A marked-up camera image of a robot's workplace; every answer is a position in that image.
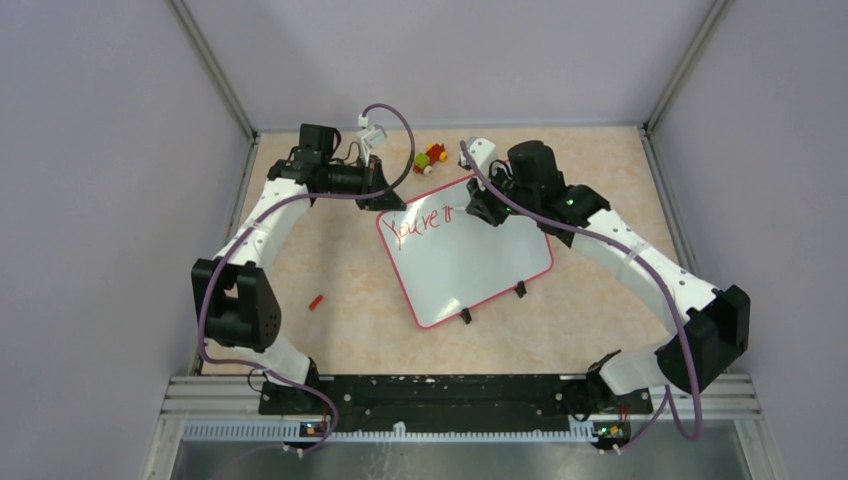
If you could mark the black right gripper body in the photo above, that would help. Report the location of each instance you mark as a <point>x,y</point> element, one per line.
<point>524,197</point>

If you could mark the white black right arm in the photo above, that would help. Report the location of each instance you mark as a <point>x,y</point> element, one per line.
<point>707,326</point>

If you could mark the grey cable duct strip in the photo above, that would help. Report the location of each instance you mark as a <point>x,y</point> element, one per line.
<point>288,431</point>

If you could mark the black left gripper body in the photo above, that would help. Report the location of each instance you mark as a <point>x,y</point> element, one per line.
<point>344,179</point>

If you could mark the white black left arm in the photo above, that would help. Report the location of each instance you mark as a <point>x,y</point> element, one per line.
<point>235,302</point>

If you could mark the red marker cap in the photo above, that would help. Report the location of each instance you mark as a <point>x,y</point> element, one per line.
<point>315,302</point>

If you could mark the colourful toy car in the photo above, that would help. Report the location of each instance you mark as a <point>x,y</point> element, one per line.
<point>423,162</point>

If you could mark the pink framed whiteboard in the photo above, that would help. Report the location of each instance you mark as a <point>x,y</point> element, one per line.
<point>445,261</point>

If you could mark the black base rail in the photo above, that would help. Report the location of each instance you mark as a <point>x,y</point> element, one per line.
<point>521,403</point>

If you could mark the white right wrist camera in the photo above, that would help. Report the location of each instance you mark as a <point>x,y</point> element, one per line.
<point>482,151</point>

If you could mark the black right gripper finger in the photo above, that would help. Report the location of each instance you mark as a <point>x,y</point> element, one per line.
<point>476,191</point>
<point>493,215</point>

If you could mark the black whiteboard clip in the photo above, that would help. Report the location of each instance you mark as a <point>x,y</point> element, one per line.
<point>465,315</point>
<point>520,289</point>

